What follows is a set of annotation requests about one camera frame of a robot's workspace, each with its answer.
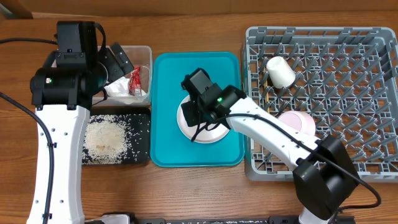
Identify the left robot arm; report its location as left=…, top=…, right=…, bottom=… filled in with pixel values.
left=27, top=42, right=134, bottom=223

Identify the large white plate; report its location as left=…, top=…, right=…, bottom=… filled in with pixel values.
left=177, top=95, right=229, bottom=144

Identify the small pink-white bowl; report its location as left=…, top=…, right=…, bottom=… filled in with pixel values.
left=278, top=111, right=316, bottom=136

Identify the white tissue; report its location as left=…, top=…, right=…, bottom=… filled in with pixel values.
left=105, top=77, right=147, bottom=97

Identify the clear plastic bin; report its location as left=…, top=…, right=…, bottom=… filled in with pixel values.
left=93, top=45, right=153, bottom=107

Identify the pile of rice grains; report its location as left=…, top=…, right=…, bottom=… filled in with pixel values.
left=81, top=114, right=151, bottom=165

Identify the black rectangular tray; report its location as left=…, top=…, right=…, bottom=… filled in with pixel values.
left=81, top=106, right=152, bottom=166

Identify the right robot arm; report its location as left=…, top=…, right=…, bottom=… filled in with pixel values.
left=182, top=83, right=359, bottom=223

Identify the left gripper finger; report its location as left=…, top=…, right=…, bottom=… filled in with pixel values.
left=110, top=42, right=134, bottom=75
left=100, top=48, right=124, bottom=83

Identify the red snack wrapper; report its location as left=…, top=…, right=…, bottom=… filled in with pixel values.
left=128, top=66, right=142, bottom=96

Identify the white cup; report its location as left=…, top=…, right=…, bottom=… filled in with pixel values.
left=266, top=56, right=295, bottom=89

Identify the grey dishwasher rack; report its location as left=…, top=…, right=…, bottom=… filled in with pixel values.
left=242, top=26, right=397, bottom=182

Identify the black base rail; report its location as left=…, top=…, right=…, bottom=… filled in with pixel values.
left=85, top=212, right=299, bottom=224

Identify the teal serving tray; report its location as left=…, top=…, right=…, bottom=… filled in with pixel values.
left=150, top=52, right=245, bottom=167

